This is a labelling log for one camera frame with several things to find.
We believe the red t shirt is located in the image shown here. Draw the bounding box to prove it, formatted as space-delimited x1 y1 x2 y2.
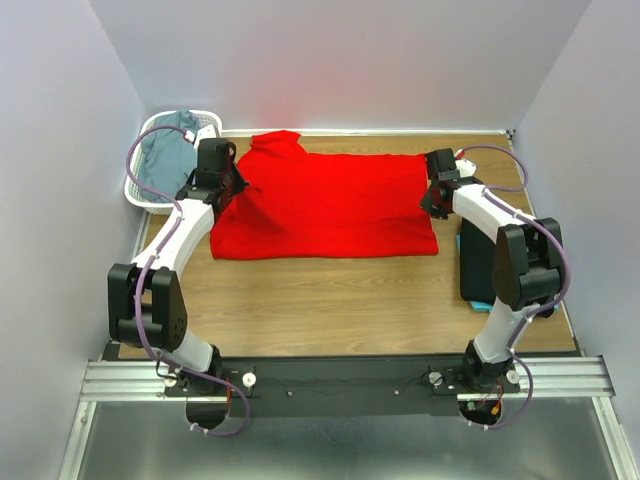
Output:
210 130 439 261

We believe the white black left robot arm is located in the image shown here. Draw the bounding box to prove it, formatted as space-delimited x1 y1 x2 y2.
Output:
107 138 248 395

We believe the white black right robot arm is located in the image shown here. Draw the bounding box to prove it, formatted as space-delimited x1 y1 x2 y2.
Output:
420 148 571 392

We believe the white table edge strip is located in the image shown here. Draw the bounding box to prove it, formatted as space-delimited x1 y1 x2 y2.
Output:
221 128 515 137

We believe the grey-blue t shirt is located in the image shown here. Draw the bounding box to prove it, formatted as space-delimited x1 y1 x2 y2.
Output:
138 110 200 203

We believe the folded black t shirt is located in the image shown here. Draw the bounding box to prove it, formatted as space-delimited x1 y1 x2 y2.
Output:
457 219 496 309

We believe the white plastic laundry basket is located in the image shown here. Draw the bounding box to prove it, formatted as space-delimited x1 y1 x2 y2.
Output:
123 109 223 216

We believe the folded teal t shirt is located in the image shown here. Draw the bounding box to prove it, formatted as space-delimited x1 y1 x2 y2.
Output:
455 234 557 317

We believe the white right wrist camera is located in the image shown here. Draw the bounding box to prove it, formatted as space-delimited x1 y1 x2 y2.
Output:
455 158 477 178

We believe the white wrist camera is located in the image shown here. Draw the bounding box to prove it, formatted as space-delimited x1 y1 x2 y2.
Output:
183 124 219 149
455 158 477 178

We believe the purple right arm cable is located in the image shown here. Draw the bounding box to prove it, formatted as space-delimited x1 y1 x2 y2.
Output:
454 144 571 431

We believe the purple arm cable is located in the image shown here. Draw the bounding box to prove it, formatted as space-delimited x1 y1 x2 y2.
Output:
454 144 571 431
124 124 251 437

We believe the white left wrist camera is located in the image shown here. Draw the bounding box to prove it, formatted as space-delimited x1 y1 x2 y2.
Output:
183 124 219 149

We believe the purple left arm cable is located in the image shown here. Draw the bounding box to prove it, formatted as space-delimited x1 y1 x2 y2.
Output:
124 124 251 437

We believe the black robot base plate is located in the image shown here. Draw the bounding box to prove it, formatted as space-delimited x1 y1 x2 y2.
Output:
161 354 520 419

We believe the aluminium frame rail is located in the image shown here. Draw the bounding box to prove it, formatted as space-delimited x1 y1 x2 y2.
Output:
60 353 621 479

